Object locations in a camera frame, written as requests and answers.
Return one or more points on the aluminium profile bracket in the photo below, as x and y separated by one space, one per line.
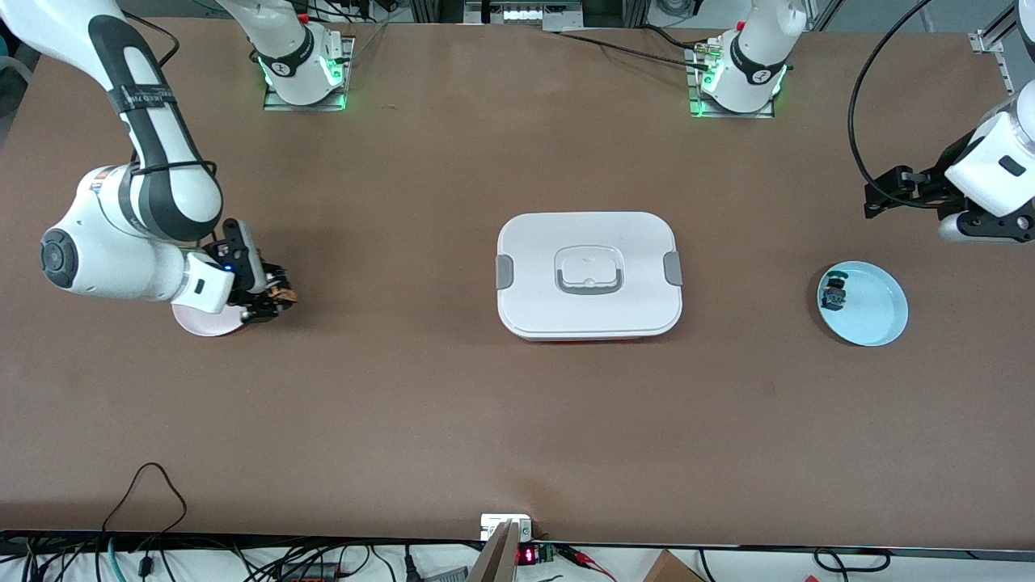
1003 69

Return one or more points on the light blue round plate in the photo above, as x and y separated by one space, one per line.
877 311

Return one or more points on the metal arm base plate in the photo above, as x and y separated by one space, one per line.
349 73
693 89

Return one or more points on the white mounting plate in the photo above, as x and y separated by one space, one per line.
493 521

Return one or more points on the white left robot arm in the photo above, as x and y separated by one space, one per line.
760 48

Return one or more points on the brown cardboard box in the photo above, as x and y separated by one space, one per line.
667 570

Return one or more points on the black power strip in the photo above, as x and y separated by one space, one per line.
311 575

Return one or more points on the blue green switch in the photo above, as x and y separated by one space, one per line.
833 297

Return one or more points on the red alligator clip lead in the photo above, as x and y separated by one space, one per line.
578 554

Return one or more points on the aluminium camera bar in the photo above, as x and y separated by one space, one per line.
495 562

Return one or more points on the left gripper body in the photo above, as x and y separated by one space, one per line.
943 172

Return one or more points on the red digit display module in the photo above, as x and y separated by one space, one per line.
527 556

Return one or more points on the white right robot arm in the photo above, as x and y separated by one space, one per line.
105 259

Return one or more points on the aluminium equipment frame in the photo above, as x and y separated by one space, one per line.
525 14

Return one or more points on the orange black switch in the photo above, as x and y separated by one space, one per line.
285 294

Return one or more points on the white round plate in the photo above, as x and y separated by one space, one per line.
202 323

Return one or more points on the white lunch box grey clips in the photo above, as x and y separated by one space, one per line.
631 242

